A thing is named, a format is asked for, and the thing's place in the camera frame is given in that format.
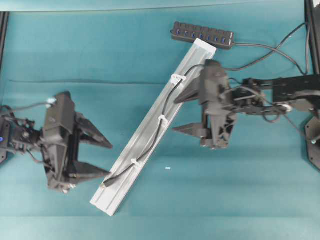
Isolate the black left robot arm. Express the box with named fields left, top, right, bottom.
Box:
left=0, top=104, right=113, bottom=193

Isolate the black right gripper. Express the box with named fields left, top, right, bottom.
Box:
left=172, top=76, right=264, bottom=150

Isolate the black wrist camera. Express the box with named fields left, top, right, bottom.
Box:
left=198, top=59, right=230, bottom=105
left=42, top=91, right=76, bottom=144

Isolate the black frame post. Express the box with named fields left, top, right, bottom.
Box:
left=0, top=11, right=10, bottom=67
left=304, top=0, right=320, bottom=75

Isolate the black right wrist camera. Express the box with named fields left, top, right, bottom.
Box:
left=198, top=59, right=230, bottom=105

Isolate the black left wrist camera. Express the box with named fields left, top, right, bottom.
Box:
left=42, top=91, right=76, bottom=144

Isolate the black left frame post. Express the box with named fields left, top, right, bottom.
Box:
left=0, top=11, right=10, bottom=67

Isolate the black USB cable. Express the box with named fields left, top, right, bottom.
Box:
left=99, top=41, right=311, bottom=189

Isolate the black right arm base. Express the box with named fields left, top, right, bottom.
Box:
left=304, top=116, right=320, bottom=170

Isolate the black right frame post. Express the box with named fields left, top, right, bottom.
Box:
left=304, top=0, right=320, bottom=75

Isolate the silver aluminium rail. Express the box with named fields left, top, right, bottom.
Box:
left=90, top=39, right=217, bottom=216

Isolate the white zip-tie ring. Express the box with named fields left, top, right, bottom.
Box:
left=129, top=157, right=142, bottom=169
left=157, top=114, right=169, bottom=129
left=169, top=73, right=188, bottom=87

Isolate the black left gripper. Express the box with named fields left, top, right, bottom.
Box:
left=11, top=112, right=113, bottom=194

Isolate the black USB hub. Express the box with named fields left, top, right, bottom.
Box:
left=170, top=21, right=234, bottom=50

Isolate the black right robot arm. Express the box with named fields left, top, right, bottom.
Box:
left=174, top=75, right=320, bottom=149

